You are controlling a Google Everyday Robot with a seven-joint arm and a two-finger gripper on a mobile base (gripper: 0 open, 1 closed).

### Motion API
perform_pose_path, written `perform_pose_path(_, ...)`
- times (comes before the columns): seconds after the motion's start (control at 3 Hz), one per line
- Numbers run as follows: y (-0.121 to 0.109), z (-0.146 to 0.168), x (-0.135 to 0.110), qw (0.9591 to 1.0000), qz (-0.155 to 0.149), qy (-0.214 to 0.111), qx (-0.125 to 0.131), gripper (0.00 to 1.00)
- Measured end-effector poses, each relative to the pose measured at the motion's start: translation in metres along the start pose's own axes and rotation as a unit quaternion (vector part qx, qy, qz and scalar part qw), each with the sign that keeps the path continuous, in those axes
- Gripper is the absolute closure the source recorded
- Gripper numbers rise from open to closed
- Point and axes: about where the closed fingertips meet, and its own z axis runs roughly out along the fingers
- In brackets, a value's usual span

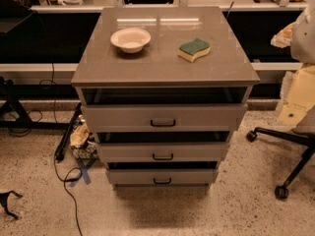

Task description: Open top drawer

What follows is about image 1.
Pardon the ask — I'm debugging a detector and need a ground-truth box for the grey top drawer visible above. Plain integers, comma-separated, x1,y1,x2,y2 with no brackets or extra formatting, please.
82,104,247,132

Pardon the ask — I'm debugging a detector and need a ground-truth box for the grey drawer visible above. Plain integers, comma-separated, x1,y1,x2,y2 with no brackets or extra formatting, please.
106,169,218,185
96,142,229,162
82,104,247,132

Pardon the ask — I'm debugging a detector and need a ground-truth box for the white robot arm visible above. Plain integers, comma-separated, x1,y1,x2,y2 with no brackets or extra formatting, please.
271,0,315,126

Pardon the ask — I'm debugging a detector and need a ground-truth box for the grey drawer cabinet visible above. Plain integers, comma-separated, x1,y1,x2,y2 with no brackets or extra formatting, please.
70,6,261,191

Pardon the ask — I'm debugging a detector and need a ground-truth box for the grey middle drawer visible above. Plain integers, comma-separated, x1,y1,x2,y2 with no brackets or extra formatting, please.
96,142,229,162

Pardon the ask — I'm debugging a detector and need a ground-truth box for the grey bottom drawer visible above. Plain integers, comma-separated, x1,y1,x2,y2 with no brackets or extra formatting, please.
106,169,218,185

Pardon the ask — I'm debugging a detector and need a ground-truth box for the green yellow sponge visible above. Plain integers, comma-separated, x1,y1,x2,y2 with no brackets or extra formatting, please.
177,38,210,63

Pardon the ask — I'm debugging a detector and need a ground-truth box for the white bowl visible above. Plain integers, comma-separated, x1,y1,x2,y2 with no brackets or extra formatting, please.
110,28,151,54

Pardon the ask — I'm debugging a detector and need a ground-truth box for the snack bag on floor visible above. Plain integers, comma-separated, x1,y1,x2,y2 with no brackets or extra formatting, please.
70,114,98,159

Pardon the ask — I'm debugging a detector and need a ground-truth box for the blue tape cross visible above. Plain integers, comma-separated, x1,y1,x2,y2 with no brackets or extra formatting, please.
69,158,96,187

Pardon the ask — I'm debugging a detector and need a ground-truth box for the black leaning bar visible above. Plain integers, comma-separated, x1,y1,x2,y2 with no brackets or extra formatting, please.
54,103,81,161

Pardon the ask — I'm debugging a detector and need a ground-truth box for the black office chair base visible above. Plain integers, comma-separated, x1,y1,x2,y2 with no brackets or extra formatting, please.
246,127,315,200

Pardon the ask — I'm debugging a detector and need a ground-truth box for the black floor cable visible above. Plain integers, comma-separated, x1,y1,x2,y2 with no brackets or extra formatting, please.
52,154,84,236

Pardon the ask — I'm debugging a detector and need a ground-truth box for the black desk frame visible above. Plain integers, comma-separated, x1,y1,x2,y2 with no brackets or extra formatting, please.
0,77,69,130

